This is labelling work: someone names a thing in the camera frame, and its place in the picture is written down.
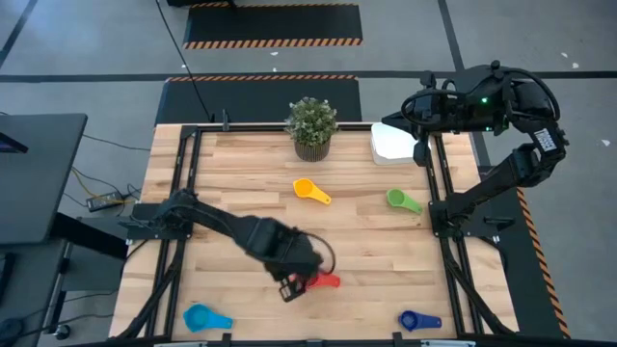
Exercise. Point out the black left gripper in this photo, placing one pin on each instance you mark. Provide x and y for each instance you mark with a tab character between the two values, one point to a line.
294	258

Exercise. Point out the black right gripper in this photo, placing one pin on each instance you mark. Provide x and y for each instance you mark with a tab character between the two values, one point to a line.
443	113

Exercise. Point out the red measuring cup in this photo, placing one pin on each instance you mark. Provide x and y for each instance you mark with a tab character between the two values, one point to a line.
325	280

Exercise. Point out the green measuring cup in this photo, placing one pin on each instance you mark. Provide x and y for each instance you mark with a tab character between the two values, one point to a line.
396	197

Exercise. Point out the light blue measuring cup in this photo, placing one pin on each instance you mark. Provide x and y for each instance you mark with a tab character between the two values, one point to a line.
197	318

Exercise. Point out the yellow measuring cup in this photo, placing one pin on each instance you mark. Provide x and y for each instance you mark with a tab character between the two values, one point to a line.
303	188

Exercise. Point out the dark blue measuring cup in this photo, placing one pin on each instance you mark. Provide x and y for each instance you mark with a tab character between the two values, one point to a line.
410	320

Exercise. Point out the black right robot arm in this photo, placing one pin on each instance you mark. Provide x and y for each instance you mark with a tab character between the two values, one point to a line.
487	190

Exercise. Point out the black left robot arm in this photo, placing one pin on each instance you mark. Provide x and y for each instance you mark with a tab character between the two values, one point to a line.
212	219

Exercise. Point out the white plastic basket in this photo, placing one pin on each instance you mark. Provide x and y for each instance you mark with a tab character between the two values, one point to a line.
390	144

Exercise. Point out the potted plant in ribbed pot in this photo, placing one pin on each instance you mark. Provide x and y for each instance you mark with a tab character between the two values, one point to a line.
311	125

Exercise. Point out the black hazard-striped floor mat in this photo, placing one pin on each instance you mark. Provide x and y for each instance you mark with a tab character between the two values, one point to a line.
255	101
272	21

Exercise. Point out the black platform with hazard stripe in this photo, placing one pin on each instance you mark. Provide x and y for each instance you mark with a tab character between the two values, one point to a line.
525	270

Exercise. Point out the black power adapter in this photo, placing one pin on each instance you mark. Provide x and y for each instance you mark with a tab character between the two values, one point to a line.
103	201

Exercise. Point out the black desk caster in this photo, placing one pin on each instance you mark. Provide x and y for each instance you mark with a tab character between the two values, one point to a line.
61	331

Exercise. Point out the black side desk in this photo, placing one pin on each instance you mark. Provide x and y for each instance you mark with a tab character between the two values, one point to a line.
38	178

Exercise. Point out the dark screen edge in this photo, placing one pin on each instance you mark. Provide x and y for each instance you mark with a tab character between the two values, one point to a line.
9	144

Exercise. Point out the black metal table frame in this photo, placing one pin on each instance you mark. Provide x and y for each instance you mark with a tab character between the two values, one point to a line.
260	127

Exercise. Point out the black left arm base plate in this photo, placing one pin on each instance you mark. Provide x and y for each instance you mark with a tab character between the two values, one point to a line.
144	230

